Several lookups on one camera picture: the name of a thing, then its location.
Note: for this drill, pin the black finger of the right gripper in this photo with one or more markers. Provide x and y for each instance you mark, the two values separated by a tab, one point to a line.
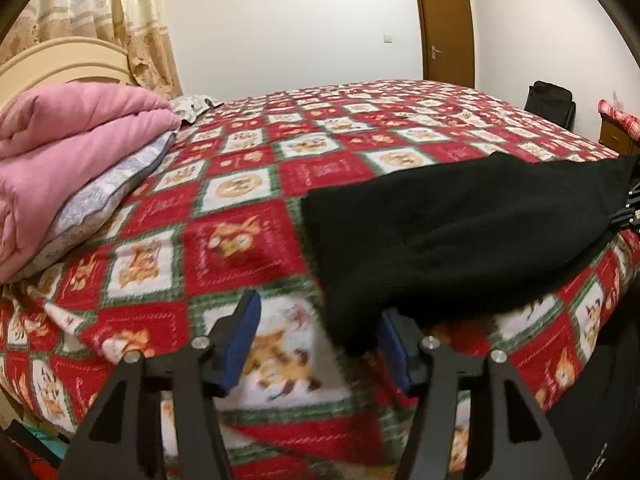
628	217

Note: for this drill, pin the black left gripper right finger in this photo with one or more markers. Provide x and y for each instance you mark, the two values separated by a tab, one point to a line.
509	434

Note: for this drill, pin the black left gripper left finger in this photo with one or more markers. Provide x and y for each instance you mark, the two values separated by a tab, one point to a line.
121	435

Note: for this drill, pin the black pants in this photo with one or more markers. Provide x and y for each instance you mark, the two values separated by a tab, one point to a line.
454	242

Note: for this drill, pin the brown wooden dresser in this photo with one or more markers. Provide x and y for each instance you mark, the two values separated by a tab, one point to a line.
620	134

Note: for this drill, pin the red patterned cloth on dresser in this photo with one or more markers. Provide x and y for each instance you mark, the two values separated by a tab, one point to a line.
620	116

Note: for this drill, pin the black bag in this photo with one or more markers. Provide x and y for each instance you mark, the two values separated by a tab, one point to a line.
551	102

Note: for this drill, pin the grey patterned pillow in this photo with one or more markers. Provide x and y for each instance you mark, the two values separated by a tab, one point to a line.
88	210

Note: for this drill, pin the brown wooden door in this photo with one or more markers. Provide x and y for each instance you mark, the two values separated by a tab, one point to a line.
447	36

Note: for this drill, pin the red patterned bedspread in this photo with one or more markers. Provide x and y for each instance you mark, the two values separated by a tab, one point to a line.
221	214

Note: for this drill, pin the pink folded quilt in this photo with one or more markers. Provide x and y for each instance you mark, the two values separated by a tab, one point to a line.
54	140

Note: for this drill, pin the white patterned far pillow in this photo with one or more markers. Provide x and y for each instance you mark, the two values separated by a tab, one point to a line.
190	108

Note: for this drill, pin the cream wooden headboard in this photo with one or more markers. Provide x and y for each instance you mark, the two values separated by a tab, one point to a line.
63	60

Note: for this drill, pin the beige curtain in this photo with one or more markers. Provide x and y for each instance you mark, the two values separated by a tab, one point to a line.
137	26

